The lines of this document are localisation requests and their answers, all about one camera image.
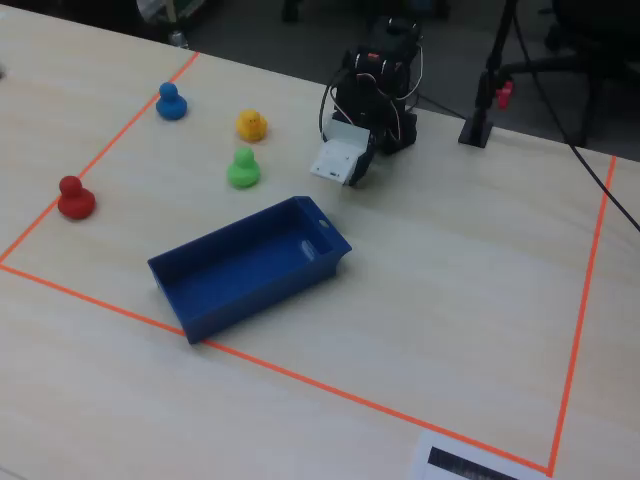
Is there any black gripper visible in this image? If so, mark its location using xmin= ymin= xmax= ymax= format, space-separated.
xmin=331 ymin=73 xmax=402 ymax=188

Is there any yellow rubber duck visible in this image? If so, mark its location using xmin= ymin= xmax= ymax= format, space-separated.
xmin=235 ymin=108 xmax=269 ymax=143

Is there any small black clamp box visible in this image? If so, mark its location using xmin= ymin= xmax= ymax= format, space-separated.
xmin=457 ymin=0 xmax=521 ymax=149

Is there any blue plastic box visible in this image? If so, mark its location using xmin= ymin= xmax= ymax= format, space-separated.
xmin=146 ymin=195 xmax=354 ymax=346

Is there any blue rubber duck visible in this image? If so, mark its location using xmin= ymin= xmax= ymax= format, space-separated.
xmin=155 ymin=81 xmax=189 ymax=122

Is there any white square plate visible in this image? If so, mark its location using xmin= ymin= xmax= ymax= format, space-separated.
xmin=309 ymin=118 xmax=374 ymax=186

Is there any green toy ball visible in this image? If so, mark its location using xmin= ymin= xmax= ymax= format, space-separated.
xmin=226 ymin=146 xmax=262 ymax=190

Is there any red clamp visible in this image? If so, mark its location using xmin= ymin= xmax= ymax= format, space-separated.
xmin=495 ymin=80 xmax=515 ymax=111

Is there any orange tape strip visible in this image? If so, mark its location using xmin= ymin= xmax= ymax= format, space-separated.
xmin=0 ymin=262 xmax=553 ymax=476
xmin=546 ymin=155 xmax=618 ymax=476
xmin=0 ymin=51 xmax=201 ymax=265

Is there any black office chair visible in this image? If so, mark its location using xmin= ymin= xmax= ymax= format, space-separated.
xmin=499 ymin=0 xmax=640 ymax=149

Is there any white paper with black bar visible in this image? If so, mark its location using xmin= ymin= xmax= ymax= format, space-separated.
xmin=408 ymin=431 xmax=551 ymax=480

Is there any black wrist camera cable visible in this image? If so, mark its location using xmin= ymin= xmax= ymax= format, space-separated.
xmin=318 ymin=69 xmax=351 ymax=144

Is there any red white servo wire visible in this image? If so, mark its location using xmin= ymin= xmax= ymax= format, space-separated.
xmin=389 ymin=42 xmax=425 ymax=144

